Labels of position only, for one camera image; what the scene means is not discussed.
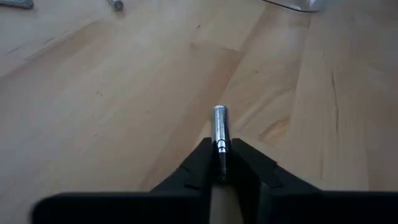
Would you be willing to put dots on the silver cylindrical battery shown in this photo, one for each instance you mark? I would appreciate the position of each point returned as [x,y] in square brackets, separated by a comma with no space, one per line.
[116,4]
[18,3]

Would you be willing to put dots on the batteries pair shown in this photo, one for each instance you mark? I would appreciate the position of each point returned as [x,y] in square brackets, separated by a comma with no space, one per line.
[220,124]

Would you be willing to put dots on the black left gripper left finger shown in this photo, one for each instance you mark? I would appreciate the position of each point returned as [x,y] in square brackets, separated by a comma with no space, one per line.
[140,208]

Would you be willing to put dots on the clear rounded plastic container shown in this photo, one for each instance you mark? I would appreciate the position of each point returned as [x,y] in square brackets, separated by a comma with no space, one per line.
[298,7]

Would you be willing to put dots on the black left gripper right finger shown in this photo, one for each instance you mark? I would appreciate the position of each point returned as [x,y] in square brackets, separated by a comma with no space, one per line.
[311,208]

